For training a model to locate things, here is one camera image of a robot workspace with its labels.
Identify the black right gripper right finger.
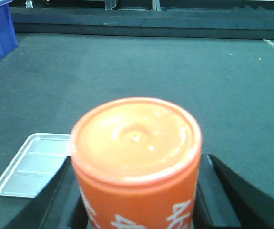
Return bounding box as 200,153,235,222
193,154,274,229

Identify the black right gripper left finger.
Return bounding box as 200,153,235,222
4,156,89,229

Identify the black conveyor side rail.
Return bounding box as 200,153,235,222
10,7,274,40

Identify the orange cylindrical capacitor 4680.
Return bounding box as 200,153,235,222
70,97,202,229

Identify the silver metal tray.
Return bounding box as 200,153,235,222
0,133,71,198

